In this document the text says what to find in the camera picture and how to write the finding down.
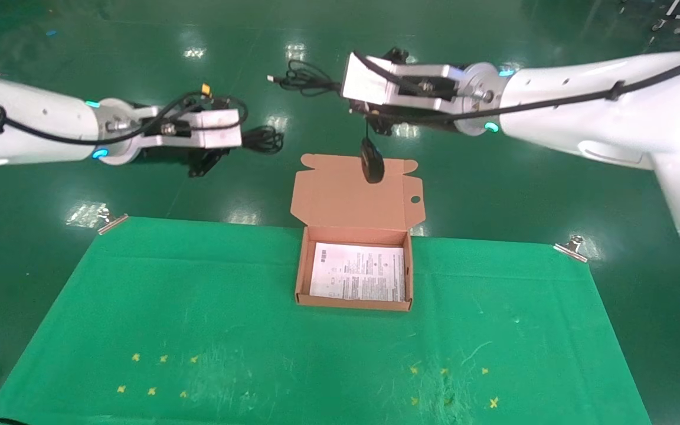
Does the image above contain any open brown cardboard box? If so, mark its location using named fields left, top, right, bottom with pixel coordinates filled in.
left=290, top=154, right=427, bottom=312

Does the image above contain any black data cable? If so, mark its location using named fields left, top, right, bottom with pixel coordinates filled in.
left=240, top=125, right=285, bottom=156

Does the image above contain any metal binder clip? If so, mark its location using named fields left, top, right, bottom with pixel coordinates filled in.
left=97, top=207, right=129, bottom=236
left=553, top=235, right=589, bottom=263

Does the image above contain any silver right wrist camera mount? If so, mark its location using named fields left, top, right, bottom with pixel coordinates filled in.
left=341, top=52, right=465, bottom=113

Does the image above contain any green table mat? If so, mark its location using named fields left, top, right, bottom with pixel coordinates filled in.
left=0, top=215, right=653, bottom=425

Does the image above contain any black wired computer mouse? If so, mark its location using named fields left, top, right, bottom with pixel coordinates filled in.
left=267, top=59, right=385, bottom=184

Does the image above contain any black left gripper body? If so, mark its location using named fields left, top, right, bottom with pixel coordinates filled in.
left=136, top=145, right=231, bottom=164

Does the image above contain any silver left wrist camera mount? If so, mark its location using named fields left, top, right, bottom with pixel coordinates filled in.
left=107, top=105, right=243, bottom=151

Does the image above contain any white printed manual sheet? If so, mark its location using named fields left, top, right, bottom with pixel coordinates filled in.
left=309, top=243, right=406, bottom=302

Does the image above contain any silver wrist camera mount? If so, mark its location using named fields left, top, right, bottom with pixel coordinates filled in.
left=107, top=105, right=243, bottom=151
left=341, top=52, right=465, bottom=113

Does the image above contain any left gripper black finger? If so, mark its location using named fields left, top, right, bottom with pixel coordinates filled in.
left=188, top=155, right=223, bottom=178

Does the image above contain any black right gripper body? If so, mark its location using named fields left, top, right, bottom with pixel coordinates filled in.
left=349, top=100, right=462, bottom=129

